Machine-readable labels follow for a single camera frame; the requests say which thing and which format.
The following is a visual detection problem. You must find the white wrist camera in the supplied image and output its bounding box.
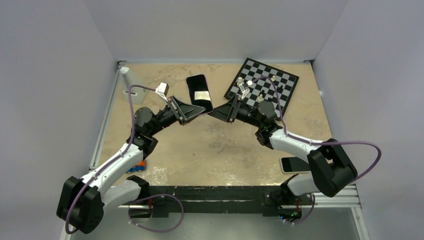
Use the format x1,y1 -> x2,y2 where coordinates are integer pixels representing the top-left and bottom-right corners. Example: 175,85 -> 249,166
154,82 -> 170,105
237,80 -> 253,101

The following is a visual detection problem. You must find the black white chessboard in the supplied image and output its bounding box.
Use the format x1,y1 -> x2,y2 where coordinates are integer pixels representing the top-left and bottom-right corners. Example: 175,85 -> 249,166
224,58 -> 299,118

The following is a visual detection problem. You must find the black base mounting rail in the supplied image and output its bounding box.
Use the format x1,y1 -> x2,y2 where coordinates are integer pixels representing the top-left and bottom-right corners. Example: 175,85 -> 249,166
127,185 -> 314,220

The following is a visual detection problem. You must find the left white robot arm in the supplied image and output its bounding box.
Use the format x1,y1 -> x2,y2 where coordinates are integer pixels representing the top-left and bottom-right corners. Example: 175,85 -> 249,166
56,96 -> 206,234

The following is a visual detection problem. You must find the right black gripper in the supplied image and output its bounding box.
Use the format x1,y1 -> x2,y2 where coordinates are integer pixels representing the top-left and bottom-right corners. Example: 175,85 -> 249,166
207,94 -> 264,129

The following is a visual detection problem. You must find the phone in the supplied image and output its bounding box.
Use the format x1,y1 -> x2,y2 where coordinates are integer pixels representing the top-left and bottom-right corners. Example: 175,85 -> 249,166
185,74 -> 214,114
280,156 -> 310,174

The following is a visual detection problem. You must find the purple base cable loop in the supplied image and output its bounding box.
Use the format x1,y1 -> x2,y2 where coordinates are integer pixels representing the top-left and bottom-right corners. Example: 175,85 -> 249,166
128,193 -> 185,234

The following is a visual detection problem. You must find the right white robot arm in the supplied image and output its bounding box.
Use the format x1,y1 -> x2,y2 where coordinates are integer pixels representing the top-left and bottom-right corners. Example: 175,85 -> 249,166
209,96 -> 358,204

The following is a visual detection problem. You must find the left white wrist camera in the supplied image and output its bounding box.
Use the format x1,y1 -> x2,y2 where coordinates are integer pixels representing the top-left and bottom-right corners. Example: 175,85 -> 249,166
154,82 -> 170,105

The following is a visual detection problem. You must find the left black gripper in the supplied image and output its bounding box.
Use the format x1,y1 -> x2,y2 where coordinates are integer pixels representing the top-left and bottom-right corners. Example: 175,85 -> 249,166
148,95 -> 205,136

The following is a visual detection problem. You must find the colourful toy car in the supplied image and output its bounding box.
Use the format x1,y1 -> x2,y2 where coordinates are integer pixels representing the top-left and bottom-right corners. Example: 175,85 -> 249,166
127,160 -> 146,173

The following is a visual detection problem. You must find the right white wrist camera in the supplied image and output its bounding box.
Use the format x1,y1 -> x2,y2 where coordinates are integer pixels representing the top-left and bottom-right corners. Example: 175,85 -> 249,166
237,80 -> 253,101

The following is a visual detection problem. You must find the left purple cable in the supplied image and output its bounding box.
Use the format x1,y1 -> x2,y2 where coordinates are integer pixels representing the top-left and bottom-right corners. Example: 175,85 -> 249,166
64,84 -> 158,235

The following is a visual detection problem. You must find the aluminium frame rail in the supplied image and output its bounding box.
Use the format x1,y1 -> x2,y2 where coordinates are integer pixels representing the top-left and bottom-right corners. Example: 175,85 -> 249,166
314,184 -> 361,208

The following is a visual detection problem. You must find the white dispenser stand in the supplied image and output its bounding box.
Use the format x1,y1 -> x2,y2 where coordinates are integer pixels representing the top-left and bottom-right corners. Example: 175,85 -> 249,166
119,66 -> 147,106

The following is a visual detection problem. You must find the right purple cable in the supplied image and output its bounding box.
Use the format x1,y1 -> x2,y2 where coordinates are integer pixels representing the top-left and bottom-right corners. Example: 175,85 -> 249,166
251,76 -> 382,183

